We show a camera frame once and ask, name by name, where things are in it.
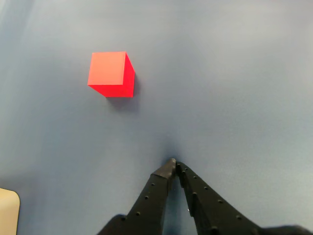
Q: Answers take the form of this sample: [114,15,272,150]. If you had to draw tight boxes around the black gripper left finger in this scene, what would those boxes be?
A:
[96,158,177,235]

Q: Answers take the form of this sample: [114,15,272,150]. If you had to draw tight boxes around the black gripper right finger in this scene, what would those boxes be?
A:
[175,162,268,235]

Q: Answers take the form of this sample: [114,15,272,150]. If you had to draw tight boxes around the red cube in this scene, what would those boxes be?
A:
[87,51,136,98]

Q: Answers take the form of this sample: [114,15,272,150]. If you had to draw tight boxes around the beige rounded square box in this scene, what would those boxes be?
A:
[0,188,21,235]

